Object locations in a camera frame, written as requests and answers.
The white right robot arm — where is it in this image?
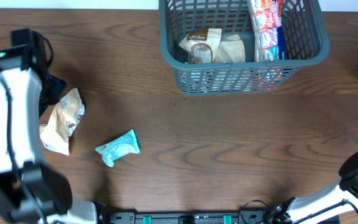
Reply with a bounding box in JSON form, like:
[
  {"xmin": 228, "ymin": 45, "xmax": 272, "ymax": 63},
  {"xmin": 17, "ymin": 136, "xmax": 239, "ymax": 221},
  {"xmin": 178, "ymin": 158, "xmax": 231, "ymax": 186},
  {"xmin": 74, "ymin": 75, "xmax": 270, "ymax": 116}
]
[{"xmin": 264, "ymin": 152, "xmax": 358, "ymax": 223}]

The teal snack packet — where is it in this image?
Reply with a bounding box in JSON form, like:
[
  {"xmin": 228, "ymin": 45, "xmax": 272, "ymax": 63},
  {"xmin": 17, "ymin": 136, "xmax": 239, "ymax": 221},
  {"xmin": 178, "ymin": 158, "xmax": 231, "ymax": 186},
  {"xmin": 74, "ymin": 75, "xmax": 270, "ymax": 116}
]
[{"xmin": 95, "ymin": 129, "xmax": 140, "ymax": 167}]

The brown snack bag with barcode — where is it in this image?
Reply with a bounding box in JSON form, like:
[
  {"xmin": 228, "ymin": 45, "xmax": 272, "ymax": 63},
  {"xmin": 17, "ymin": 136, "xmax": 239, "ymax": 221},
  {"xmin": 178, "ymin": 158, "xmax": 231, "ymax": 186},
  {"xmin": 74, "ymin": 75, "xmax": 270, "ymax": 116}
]
[{"xmin": 179, "ymin": 28, "xmax": 222, "ymax": 64}]

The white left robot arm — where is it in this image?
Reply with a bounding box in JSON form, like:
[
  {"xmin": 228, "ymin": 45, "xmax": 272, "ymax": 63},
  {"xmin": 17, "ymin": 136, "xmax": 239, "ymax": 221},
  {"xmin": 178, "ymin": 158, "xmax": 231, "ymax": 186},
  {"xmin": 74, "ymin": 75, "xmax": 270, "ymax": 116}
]
[{"xmin": 0, "ymin": 29, "xmax": 98, "ymax": 223}]

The orange spaghetti packet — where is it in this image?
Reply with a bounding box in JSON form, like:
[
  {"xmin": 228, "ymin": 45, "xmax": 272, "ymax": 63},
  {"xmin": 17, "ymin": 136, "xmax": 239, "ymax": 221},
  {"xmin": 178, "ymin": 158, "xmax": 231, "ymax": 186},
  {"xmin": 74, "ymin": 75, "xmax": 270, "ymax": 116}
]
[{"xmin": 249, "ymin": 0, "xmax": 284, "ymax": 91}]

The grey plastic shopping basket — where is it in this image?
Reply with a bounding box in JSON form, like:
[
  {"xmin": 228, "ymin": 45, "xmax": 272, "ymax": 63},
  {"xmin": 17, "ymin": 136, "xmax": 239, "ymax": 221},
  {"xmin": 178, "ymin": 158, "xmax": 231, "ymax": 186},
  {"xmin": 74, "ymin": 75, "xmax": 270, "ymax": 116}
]
[{"xmin": 158, "ymin": 0, "xmax": 330, "ymax": 96}]

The beige brown snack bag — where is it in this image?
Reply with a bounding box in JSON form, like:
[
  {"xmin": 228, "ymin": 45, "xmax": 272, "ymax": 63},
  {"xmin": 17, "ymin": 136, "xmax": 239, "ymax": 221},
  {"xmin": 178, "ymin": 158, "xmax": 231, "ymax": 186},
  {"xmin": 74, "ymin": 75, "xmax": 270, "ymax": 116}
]
[{"xmin": 214, "ymin": 34, "xmax": 246, "ymax": 63}]

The multicolour tissue pack strip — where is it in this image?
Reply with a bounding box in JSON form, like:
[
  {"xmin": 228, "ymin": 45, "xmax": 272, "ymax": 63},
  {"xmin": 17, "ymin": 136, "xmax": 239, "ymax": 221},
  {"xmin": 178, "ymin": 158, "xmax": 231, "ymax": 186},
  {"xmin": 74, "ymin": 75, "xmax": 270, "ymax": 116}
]
[{"xmin": 247, "ymin": 0, "xmax": 287, "ymax": 62}]

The tan snack bag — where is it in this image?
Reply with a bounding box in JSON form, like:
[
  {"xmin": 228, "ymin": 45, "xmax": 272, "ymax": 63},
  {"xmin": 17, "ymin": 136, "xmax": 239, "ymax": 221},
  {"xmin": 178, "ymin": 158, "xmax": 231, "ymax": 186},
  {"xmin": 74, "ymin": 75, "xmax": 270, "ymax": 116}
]
[{"xmin": 40, "ymin": 88, "xmax": 85, "ymax": 156}]

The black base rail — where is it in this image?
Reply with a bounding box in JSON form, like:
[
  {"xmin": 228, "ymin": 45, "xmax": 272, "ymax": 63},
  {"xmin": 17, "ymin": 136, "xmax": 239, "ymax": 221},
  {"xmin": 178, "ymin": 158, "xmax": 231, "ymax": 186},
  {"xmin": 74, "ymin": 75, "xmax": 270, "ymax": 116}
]
[{"xmin": 104, "ymin": 202, "xmax": 341, "ymax": 224}]

